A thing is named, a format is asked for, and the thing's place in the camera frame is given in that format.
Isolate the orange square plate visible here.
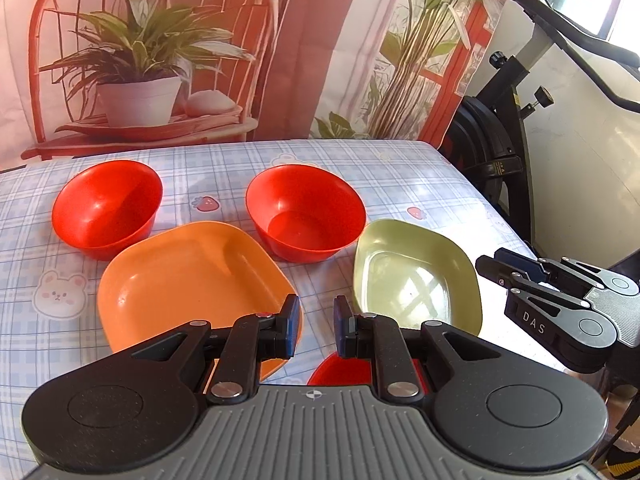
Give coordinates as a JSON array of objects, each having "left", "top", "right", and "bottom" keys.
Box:
[{"left": 97, "top": 221, "right": 297, "bottom": 382}]

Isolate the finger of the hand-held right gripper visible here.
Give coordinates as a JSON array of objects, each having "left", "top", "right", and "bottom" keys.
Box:
[
  {"left": 475, "top": 247, "right": 606, "bottom": 292},
  {"left": 504, "top": 285, "right": 591, "bottom": 358}
]

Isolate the black exercise bike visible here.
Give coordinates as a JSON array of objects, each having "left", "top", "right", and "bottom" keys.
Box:
[{"left": 440, "top": 0, "right": 640, "bottom": 281}]

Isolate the red plastic bowl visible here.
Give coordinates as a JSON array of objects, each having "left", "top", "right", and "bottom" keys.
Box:
[
  {"left": 245, "top": 165, "right": 367, "bottom": 264},
  {"left": 306, "top": 351, "right": 432, "bottom": 395},
  {"left": 51, "top": 160, "right": 164, "bottom": 262}
]

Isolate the dark framed window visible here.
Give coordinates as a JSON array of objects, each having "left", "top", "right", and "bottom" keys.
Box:
[{"left": 597, "top": 0, "right": 640, "bottom": 43}]

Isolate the green square plate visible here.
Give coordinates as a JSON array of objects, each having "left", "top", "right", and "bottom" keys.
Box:
[{"left": 352, "top": 218, "right": 483, "bottom": 338}]

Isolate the plaid printed tablecloth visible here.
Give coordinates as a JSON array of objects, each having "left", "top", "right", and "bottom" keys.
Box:
[{"left": 0, "top": 139, "right": 538, "bottom": 463}]

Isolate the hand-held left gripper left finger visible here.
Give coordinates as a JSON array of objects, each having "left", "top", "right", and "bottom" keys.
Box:
[{"left": 131, "top": 294, "right": 301, "bottom": 406}]

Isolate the yellow black striped object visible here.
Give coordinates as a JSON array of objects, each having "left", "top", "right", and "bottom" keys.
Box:
[{"left": 605, "top": 441, "right": 640, "bottom": 480}]

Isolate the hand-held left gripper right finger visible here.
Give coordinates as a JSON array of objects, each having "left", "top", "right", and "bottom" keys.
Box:
[{"left": 332, "top": 295, "right": 501, "bottom": 406}]

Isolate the printed backdrop cloth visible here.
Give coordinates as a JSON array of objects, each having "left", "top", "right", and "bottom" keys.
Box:
[{"left": 0, "top": 0, "right": 526, "bottom": 163}]

